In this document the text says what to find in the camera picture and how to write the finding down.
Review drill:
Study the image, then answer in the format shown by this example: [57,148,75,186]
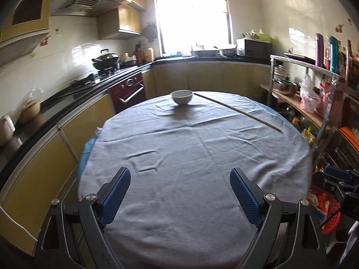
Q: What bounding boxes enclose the long thin wooden stick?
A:
[193,92,283,133]

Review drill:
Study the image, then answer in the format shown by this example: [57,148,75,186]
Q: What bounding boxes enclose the red plastic mesh basket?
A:
[307,184,341,236]

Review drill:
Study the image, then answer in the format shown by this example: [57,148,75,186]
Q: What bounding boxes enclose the black wok with lid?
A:
[92,49,120,70]

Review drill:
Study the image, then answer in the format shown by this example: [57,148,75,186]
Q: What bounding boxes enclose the pink white plastic bag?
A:
[300,74,320,113]

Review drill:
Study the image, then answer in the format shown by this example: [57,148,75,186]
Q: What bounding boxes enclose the dark red built-in oven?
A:
[108,72,146,114]

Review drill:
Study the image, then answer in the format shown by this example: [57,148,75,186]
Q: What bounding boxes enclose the black microwave oven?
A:
[236,38,273,60]

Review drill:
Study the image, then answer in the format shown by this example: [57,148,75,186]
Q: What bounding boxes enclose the teal thermos bottle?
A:
[328,35,339,74]

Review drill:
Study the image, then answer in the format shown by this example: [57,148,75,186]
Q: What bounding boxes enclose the purple thermos bottle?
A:
[315,33,324,67]

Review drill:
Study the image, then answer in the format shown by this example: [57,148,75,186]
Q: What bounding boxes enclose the white ceramic bowl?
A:
[171,90,193,105]

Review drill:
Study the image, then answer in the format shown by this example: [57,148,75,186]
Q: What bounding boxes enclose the metal kitchen storage rack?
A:
[267,55,348,167]

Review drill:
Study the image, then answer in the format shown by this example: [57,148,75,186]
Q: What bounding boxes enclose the yellow kitchen cabinets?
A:
[0,59,273,256]

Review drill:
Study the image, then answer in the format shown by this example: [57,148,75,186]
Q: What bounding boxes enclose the grey tablecloth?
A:
[79,92,311,268]

